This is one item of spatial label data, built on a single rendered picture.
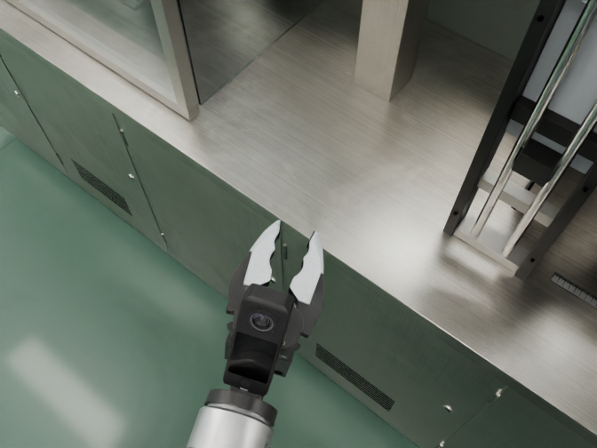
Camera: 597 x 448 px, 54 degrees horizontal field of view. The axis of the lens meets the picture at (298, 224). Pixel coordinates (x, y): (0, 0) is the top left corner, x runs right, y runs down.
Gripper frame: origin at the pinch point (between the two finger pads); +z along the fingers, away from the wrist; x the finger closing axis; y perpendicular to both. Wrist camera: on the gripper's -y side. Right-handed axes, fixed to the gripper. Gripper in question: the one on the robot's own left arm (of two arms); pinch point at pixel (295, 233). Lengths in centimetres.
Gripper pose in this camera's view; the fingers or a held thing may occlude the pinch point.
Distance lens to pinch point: 64.6
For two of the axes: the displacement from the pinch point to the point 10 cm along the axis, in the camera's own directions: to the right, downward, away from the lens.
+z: 2.6, -8.3, 5.0
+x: 9.6, 2.9, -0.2
